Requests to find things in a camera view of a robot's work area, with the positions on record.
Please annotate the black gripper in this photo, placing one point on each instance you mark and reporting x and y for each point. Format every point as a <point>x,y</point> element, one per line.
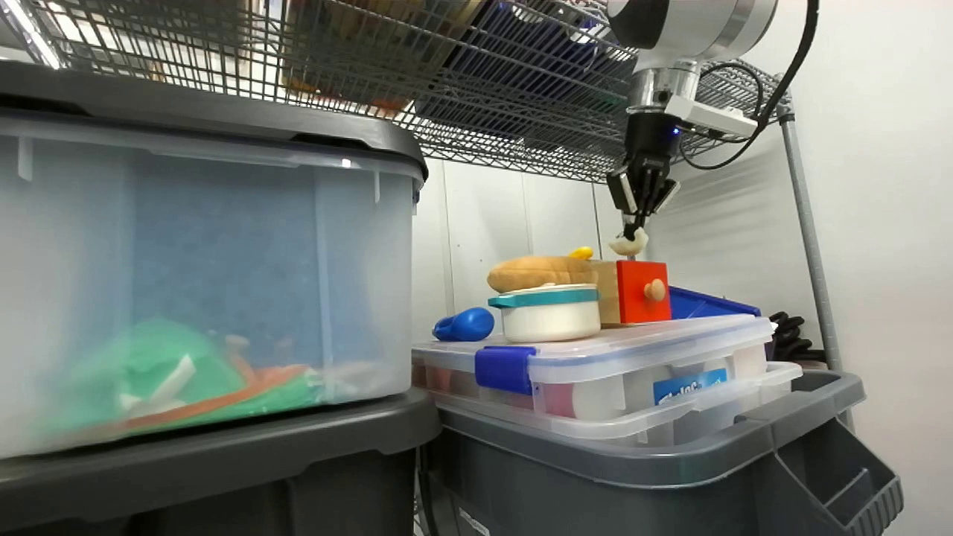
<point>649,143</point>

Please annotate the black and white plushy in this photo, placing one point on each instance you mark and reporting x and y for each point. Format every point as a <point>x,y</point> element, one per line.
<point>632,244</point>

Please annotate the red wooden drawer box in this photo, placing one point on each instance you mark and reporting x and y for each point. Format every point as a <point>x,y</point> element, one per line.
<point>645,289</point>

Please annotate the yellow rubber duck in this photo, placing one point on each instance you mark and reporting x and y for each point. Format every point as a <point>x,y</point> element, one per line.
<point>581,259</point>

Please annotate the toy bread loaf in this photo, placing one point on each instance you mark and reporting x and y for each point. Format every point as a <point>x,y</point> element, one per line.
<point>536,271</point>

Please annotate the white bowl teal rim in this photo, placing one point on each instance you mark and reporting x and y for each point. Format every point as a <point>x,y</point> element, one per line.
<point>545,316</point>

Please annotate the dark blue item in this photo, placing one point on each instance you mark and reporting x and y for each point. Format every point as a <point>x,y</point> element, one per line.
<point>536,48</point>

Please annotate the clear container blue clips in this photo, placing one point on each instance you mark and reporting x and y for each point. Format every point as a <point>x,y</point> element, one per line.
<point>597,374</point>

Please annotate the grey metal shelf pole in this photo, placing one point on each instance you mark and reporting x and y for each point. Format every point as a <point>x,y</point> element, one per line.
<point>815,269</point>

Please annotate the blue plastic toy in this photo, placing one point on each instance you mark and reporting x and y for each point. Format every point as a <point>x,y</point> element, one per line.
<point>463,326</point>

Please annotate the clear plastic tray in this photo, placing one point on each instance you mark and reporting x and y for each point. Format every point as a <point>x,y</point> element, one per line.
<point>724,397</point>

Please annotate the grey tote with lid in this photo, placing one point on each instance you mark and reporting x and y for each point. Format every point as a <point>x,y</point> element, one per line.
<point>636,485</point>

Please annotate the brown box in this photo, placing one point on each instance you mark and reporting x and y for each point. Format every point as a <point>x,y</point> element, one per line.
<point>375,40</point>

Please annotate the large clear bin grey lid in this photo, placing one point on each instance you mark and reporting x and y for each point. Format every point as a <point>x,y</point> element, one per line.
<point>228,247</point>

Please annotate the orange strip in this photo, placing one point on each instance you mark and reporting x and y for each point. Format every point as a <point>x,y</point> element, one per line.
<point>268,380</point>

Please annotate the green cloth item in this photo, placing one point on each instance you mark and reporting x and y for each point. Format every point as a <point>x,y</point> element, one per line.
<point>151,374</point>

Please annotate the dark grey storage tote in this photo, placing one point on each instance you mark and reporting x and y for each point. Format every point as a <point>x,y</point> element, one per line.
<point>197,485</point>

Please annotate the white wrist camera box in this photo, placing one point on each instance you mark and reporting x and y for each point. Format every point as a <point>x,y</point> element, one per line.
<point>719,113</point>

